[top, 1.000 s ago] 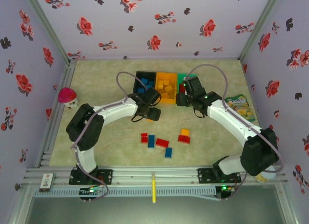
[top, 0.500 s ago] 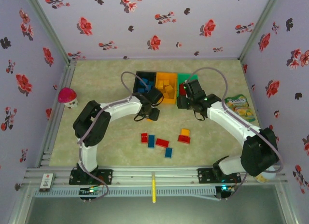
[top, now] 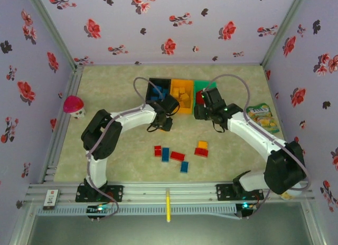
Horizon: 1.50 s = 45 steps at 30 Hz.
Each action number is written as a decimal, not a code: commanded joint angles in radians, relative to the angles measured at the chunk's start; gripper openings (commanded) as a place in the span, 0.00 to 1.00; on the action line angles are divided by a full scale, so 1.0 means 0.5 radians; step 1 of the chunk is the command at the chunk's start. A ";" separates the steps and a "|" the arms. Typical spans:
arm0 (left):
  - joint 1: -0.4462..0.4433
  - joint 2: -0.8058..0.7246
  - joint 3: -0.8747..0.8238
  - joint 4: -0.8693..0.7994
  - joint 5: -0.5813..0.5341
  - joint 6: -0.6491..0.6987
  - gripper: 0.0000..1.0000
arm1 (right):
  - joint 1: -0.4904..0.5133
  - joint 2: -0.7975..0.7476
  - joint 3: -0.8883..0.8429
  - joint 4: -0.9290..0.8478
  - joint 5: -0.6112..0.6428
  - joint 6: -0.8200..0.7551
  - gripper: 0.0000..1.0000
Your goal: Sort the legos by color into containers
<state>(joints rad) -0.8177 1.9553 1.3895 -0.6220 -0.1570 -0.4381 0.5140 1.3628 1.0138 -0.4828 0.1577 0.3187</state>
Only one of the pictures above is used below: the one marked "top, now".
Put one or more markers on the orange lego brick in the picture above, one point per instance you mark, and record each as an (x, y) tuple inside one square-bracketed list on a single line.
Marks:
[(182, 89), (175, 91), (164, 130), (202, 144), (185, 103)]

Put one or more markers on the red lego brick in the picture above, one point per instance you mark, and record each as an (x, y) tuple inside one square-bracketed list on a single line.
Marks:
[(177, 156), (158, 151), (201, 152), (199, 98)]

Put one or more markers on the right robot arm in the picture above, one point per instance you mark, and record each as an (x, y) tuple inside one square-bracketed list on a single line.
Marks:
[(253, 134)]

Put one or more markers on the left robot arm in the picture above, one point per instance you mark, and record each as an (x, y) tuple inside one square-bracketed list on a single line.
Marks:
[(134, 119)]

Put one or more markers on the orange plastic bin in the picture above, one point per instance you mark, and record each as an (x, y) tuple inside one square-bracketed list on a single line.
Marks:
[(186, 111)]

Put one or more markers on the green plastic bin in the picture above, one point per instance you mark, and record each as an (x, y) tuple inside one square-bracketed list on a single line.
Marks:
[(200, 85)]

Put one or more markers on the black plastic bin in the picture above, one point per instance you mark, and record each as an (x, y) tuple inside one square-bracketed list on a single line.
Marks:
[(159, 80)]

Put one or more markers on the green yellow snack packet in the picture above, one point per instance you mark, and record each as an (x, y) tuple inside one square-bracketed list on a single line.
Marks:
[(265, 118)]

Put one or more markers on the yellow pen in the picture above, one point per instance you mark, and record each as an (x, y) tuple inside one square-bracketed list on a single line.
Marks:
[(168, 205)]

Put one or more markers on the pink-capped mushroom toy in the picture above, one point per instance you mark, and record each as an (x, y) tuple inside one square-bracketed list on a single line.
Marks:
[(72, 103)]

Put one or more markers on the circuit board with green light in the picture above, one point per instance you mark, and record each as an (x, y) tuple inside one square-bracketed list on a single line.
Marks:
[(245, 206), (99, 209)]

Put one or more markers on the black white card box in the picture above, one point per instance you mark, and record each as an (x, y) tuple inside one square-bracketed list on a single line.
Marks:
[(51, 198)]

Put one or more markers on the wide aluminium base rail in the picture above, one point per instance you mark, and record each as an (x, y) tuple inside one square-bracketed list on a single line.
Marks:
[(185, 194)]

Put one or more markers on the aluminium frame post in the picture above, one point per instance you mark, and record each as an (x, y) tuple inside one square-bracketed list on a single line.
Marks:
[(54, 31), (282, 31)]

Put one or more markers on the aluminium side rail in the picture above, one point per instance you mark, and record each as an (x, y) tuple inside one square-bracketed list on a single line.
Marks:
[(56, 150)]

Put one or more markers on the aluminium frame leg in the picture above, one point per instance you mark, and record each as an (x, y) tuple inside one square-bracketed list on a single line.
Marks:
[(22, 224), (314, 224)]

